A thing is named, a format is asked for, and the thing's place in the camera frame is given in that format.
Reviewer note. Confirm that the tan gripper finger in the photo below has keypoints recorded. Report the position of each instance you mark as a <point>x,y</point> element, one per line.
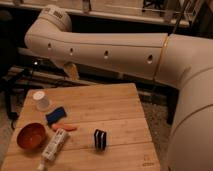
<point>71,70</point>

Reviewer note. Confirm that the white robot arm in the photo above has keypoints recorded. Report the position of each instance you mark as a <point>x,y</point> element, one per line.
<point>182,62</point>

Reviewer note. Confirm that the blue sponge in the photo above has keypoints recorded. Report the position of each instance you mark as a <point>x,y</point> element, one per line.
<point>55,115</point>

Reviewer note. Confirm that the orange carrot toy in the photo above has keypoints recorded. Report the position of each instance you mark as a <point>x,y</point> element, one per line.
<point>66,127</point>

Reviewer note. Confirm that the orange bowl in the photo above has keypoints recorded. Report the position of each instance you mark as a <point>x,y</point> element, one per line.
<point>31,136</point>

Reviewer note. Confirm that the white tube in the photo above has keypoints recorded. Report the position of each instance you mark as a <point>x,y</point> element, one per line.
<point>53,147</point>

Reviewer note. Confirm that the white shelf ledge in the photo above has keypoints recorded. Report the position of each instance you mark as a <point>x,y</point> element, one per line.
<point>125,10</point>

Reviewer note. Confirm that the metal pole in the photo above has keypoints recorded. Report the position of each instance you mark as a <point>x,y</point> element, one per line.
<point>185,3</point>

